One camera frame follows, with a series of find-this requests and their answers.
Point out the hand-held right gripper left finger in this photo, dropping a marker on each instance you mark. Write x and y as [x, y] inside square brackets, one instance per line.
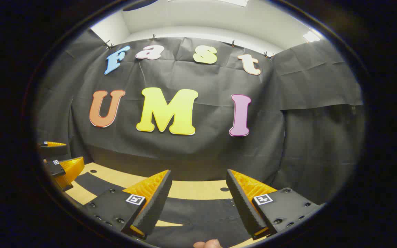
[157, 203]

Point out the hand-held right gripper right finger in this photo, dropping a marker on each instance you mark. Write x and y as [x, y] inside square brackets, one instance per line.
[243, 206]

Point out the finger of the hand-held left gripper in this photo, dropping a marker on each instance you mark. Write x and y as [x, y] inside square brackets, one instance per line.
[64, 170]
[52, 148]

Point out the black backdrop cloth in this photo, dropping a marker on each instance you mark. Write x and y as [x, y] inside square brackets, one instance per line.
[202, 151]

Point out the ceiling light panel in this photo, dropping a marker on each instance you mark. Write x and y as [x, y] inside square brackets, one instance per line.
[234, 2]
[311, 36]

